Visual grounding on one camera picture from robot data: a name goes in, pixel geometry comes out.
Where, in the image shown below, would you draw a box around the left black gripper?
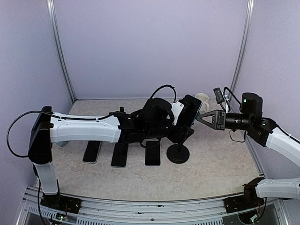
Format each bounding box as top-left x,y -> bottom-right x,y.
145,119 -> 193,143

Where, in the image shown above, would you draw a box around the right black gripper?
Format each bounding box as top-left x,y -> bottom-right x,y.
198,109 -> 254,130

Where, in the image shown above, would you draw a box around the black tripod stand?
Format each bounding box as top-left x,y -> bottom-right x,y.
166,141 -> 190,164

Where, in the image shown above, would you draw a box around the blue phone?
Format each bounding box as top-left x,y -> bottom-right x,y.
179,94 -> 202,127

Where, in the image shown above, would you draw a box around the black phone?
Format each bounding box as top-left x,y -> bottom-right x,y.
111,143 -> 128,168
145,141 -> 160,166

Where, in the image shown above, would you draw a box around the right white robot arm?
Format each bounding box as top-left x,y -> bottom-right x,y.
196,92 -> 300,210

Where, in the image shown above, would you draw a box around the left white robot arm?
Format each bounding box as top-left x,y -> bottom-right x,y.
28,95 -> 202,209

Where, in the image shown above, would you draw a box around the cream ceramic mug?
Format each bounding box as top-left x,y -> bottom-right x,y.
195,93 -> 210,113

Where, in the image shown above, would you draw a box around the light blue mug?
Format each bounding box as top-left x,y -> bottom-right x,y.
56,141 -> 68,147

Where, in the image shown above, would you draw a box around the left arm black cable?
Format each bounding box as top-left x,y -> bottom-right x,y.
150,84 -> 178,103

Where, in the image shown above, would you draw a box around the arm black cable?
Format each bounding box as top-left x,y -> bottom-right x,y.
150,84 -> 178,103
6,110 -> 118,158

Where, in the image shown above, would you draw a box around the front aluminium rail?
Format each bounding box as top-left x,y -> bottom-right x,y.
14,186 -> 290,225

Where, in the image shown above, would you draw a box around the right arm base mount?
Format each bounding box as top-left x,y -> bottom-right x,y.
223,195 -> 265,213

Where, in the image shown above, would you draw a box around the right aluminium frame post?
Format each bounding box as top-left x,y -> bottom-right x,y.
231,0 -> 255,94

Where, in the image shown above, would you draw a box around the aluminium frame post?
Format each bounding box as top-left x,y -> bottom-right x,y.
46,0 -> 77,104
231,0 -> 255,94

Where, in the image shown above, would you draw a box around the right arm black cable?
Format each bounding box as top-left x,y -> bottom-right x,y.
6,110 -> 118,158

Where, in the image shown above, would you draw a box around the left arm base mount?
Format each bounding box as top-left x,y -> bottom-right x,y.
40,194 -> 82,214

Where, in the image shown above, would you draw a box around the left aluminium frame post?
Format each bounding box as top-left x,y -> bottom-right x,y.
46,0 -> 77,104

